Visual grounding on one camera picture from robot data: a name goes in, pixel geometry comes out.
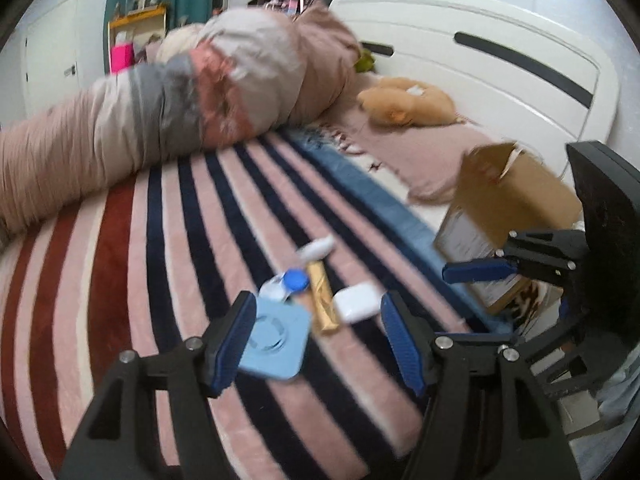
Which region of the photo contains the pink fringed throw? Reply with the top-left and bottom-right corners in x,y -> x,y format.
320,72 -> 506,206

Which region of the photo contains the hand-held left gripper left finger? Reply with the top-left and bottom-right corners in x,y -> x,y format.
59,290 -> 258,480

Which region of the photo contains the brown cardboard box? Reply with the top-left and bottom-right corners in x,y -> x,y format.
433,141 -> 584,315

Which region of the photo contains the bright pink box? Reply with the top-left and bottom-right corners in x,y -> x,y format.
111,43 -> 136,75

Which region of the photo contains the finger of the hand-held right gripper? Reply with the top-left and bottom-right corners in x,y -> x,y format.
434,310 -> 601,396
442,229 -> 589,287

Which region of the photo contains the small white bottle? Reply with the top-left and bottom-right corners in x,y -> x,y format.
297,235 -> 335,262

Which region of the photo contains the white door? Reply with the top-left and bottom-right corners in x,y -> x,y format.
24,0 -> 82,103

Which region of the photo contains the yellow shelf unit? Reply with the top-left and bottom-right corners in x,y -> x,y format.
107,4 -> 168,68

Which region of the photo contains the gold wrapped bar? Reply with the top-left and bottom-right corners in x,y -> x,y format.
305,259 -> 342,337

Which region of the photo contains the white bed headboard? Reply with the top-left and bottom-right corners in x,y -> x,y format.
327,0 -> 621,181

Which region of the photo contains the blue and white lens case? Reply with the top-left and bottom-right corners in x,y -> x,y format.
257,268 -> 309,304

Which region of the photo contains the orange plush toy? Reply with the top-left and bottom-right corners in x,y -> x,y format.
357,76 -> 461,127

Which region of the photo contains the striped pink blanket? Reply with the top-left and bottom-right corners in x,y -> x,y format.
0,130 -> 481,480

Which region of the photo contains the blue fuzzy cloth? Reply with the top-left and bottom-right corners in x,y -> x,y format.
282,127 -> 453,271

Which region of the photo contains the white earbud case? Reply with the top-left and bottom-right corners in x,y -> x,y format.
332,282 -> 379,324

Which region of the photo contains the light blue square case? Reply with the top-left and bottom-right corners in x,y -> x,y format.
237,294 -> 312,381

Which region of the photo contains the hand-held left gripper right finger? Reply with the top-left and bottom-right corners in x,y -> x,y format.
380,290 -> 583,480

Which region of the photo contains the rolled pink and grey quilt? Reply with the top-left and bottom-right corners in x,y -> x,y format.
0,0 -> 362,253

